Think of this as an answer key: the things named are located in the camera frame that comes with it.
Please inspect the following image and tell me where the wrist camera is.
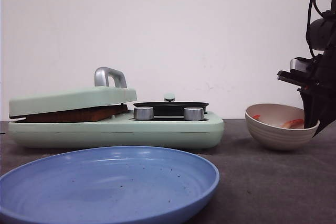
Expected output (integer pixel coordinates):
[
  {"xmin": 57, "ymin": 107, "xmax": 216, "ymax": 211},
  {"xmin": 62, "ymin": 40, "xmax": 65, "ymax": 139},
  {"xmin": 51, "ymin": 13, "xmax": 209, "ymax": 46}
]
[{"xmin": 290, "ymin": 57, "xmax": 313, "ymax": 72}]

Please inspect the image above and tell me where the silver control knob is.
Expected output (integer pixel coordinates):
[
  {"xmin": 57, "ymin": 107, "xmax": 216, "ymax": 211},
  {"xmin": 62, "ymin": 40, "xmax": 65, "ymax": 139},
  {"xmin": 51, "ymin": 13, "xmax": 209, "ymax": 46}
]
[
  {"xmin": 184, "ymin": 107, "xmax": 204, "ymax": 121},
  {"xmin": 134, "ymin": 106, "xmax": 154, "ymax": 121}
]

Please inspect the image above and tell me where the left silver control knob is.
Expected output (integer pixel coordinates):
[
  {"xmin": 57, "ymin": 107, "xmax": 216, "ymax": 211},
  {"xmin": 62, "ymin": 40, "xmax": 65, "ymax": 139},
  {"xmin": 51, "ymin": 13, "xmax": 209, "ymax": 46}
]
[{"xmin": 134, "ymin": 106, "xmax": 154, "ymax": 121}]

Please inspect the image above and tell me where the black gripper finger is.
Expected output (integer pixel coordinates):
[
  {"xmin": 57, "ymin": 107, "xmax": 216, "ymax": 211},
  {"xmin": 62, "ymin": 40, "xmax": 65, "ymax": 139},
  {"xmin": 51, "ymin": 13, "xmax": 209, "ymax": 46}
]
[
  {"xmin": 298, "ymin": 87, "xmax": 326, "ymax": 129},
  {"xmin": 312, "ymin": 90, "xmax": 335, "ymax": 136}
]

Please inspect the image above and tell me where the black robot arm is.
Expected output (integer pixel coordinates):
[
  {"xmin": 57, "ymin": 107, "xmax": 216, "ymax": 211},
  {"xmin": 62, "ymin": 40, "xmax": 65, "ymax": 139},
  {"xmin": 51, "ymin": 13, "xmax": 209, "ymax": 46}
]
[{"xmin": 278, "ymin": 18, "xmax": 335, "ymax": 135}]

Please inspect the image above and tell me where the bread slice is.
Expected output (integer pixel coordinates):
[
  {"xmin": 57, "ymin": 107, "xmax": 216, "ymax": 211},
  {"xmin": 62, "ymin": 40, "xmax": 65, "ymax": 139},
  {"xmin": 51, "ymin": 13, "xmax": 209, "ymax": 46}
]
[
  {"xmin": 111, "ymin": 104, "xmax": 128, "ymax": 115},
  {"xmin": 23, "ymin": 106, "xmax": 112, "ymax": 123}
]

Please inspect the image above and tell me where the beige ribbed bowl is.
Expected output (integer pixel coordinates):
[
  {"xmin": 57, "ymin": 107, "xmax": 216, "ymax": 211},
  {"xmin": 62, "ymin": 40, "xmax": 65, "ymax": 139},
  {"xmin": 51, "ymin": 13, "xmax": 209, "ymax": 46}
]
[{"xmin": 245, "ymin": 103, "xmax": 319, "ymax": 151}]

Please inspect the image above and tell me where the mint green breakfast maker base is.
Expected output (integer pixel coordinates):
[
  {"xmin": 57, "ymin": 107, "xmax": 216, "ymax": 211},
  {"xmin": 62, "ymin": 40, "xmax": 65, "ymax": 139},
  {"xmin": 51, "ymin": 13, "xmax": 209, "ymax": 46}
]
[{"xmin": 8, "ymin": 111, "xmax": 224, "ymax": 149}]

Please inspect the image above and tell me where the breakfast maker hinged lid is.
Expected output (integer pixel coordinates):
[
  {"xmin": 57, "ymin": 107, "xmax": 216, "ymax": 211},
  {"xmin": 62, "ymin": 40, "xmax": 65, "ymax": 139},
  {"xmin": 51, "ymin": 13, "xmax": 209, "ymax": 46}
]
[{"xmin": 9, "ymin": 67, "xmax": 137, "ymax": 119}]

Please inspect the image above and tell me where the right silver control knob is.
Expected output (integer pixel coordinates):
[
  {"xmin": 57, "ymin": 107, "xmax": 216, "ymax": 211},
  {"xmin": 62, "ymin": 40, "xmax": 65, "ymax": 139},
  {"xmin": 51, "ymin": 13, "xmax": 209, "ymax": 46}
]
[{"xmin": 184, "ymin": 107, "xmax": 204, "ymax": 121}]

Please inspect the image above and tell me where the blue round plate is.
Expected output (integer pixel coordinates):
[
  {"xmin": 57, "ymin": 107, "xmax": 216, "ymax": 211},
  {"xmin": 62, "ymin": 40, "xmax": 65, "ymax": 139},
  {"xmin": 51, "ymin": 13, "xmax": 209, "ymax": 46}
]
[{"xmin": 1, "ymin": 146, "xmax": 220, "ymax": 223}]

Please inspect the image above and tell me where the pink shrimp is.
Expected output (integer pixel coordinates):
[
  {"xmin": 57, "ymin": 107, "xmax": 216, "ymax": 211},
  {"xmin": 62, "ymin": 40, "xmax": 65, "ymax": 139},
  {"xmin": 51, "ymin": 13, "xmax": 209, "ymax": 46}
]
[
  {"xmin": 281, "ymin": 119, "xmax": 305, "ymax": 129},
  {"xmin": 252, "ymin": 114, "xmax": 260, "ymax": 121}
]

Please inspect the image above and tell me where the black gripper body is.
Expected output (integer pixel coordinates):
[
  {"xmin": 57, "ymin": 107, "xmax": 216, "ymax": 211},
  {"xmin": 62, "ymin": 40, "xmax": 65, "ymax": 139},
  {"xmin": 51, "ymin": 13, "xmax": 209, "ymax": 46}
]
[{"xmin": 277, "ymin": 45, "xmax": 335, "ymax": 92}]

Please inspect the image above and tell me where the black round frying pan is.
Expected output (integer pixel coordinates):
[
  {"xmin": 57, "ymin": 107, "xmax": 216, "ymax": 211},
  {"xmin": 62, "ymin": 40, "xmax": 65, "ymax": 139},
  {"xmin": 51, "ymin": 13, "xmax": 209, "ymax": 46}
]
[{"xmin": 133, "ymin": 94, "xmax": 209, "ymax": 117}]

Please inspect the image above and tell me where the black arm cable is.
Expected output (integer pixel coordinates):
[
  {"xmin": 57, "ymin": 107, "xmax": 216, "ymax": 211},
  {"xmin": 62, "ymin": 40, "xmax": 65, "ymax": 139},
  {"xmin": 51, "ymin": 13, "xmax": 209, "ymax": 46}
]
[{"xmin": 304, "ymin": 0, "xmax": 336, "ymax": 58}]

